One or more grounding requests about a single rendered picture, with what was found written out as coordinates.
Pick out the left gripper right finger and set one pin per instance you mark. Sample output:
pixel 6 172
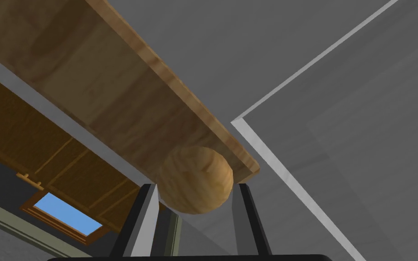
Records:
pixel 248 224

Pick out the dark wooden door with window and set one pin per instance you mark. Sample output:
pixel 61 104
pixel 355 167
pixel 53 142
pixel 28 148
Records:
pixel 31 145

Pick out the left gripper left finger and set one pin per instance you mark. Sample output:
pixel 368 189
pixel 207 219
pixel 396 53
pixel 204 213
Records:
pixel 142 224

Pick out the round wooden door knob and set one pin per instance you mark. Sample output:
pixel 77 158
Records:
pixel 194 180

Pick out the light wooden door leaf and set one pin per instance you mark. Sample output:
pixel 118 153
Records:
pixel 96 76

